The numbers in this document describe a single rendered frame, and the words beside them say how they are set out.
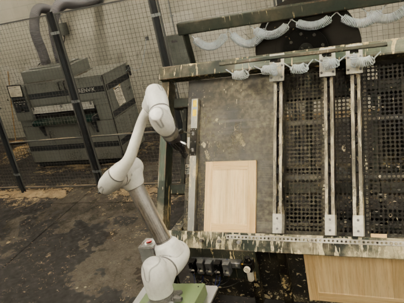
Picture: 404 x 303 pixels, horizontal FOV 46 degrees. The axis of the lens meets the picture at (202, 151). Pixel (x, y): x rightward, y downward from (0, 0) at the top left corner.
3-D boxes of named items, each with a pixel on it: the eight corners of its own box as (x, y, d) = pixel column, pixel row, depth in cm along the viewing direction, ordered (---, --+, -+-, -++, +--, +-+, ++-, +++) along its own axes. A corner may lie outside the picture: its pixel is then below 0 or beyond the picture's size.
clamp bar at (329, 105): (323, 234, 299) (316, 235, 277) (321, 53, 317) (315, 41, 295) (339, 235, 294) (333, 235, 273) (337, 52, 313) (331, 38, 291)
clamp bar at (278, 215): (272, 232, 312) (261, 232, 291) (273, 59, 330) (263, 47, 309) (287, 233, 308) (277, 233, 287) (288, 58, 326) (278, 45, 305)
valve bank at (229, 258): (185, 288, 327) (177, 259, 319) (193, 275, 339) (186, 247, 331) (254, 294, 307) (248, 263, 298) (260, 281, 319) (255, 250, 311)
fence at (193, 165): (189, 230, 337) (187, 230, 333) (193, 100, 352) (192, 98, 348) (196, 231, 335) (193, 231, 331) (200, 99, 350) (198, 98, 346)
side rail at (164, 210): (162, 229, 353) (155, 229, 343) (168, 86, 370) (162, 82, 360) (169, 229, 350) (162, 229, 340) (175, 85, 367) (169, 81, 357)
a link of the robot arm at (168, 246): (162, 281, 289) (180, 261, 306) (181, 278, 280) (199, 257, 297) (101, 169, 276) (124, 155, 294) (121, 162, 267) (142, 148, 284)
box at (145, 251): (143, 269, 327) (137, 246, 320) (151, 259, 337) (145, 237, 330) (159, 270, 322) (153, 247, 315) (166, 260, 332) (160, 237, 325)
